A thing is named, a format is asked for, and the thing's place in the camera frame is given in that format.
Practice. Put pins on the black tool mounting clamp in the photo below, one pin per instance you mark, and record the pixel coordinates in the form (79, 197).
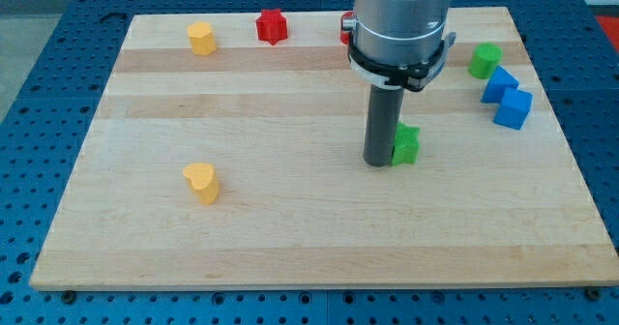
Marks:
(411, 77)

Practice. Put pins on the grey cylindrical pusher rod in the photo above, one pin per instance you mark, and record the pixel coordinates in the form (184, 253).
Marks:
(382, 122)

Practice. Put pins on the green star block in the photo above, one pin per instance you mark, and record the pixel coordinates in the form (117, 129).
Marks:
(406, 145)

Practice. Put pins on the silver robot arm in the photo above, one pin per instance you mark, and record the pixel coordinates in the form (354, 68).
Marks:
(396, 46)

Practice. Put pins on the red block behind arm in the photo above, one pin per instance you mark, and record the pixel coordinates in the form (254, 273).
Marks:
(348, 22)

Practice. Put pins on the red star block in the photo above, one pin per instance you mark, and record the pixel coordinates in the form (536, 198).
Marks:
(271, 26)

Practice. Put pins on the green cylinder block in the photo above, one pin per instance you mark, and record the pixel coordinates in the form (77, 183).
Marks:
(485, 59)

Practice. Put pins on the blue triangular block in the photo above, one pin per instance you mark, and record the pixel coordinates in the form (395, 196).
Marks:
(499, 81)

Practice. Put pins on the blue cube block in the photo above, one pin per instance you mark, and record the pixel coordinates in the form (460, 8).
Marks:
(513, 108)

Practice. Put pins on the wooden board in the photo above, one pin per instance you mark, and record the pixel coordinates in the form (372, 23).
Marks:
(483, 206)

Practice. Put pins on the yellow hexagon block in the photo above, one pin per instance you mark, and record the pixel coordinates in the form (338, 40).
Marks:
(202, 38)

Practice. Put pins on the yellow heart block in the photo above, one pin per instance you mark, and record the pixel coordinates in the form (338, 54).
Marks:
(203, 180)

